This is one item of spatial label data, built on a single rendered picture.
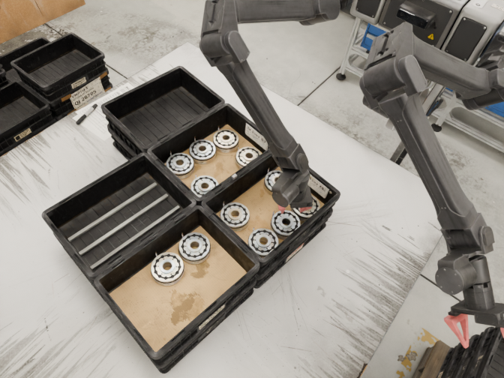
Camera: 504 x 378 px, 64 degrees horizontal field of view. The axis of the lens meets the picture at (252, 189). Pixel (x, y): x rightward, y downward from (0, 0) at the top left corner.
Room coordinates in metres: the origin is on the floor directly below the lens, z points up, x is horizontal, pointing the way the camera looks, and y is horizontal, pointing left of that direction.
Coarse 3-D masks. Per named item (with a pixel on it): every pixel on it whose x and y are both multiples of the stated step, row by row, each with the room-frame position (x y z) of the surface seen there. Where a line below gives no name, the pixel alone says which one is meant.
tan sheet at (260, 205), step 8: (256, 184) 0.89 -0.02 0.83; (248, 192) 0.85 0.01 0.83; (256, 192) 0.86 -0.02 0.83; (264, 192) 0.86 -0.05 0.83; (240, 200) 0.81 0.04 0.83; (248, 200) 0.82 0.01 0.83; (256, 200) 0.82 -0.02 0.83; (264, 200) 0.83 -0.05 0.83; (272, 200) 0.83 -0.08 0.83; (248, 208) 0.78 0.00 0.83; (256, 208) 0.79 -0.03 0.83; (264, 208) 0.79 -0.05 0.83; (272, 208) 0.80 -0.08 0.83; (288, 208) 0.80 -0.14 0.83; (232, 216) 0.74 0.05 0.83; (256, 216) 0.76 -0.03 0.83; (264, 216) 0.76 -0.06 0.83; (248, 224) 0.72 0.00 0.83; (256, 224) 0.72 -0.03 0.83; (264, 224) 0.73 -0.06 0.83; (240, 232) 0.68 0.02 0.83; (248, 232) 0.68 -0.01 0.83; (280, 240) 0.67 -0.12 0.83
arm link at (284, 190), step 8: (296, 160) 0.72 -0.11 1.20; (304, 160) 0.73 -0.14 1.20; (280, 168) 0.74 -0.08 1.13; (304, 168) 0.72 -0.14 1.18; (280, 176) 0.71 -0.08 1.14; (288, 176) 0.70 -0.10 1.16; (280, 184) 0.67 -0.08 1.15; (288, 184) 0.67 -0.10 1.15; (272, 192) 0.66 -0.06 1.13; (280, 192) 0.64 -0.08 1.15; (288, 192) 0.65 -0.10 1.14; (296, 192) 0.67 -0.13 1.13; (280, 200) 0.64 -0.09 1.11; (288, 200) 0.63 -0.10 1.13
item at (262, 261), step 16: (240, 176) 0.86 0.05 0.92; (320, 176) 0.89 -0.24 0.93; (336, 192) 0.83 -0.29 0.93; (208, 208) 0.70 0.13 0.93; (320, 208) 0.76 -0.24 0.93; (224, 224) 0.65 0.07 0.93; (304, 224) 0.69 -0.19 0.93; (240, 240) 0.60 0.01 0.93; (288, 240) 0.62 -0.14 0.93; (256, 256) 0.55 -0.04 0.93; (272, 256) 0.56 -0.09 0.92
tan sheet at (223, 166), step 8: (224, 128) 1.16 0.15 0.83; (208, 136) 1.10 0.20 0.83; (240, 136) 1.12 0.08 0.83; (240, 144) 1.08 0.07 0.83; (248, 144) 1.09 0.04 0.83; (184, 152) 1.00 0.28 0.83; (216, 152) 1.02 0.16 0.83; (232, 152) 1.04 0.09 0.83; (216, 160) 0.98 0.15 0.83; (224, 160) 0.99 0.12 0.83; (232, 160) 0.99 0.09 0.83; (200, 168) 0.94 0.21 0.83; (208, 168) 0.94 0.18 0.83; (216, 168) 0.95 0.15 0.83; (224, 168) 0.95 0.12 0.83; (232, 168) 0.96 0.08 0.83; (192, 176) 0.89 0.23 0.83; (216, 176) 0.91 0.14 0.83; (224, 176) 0.91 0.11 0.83
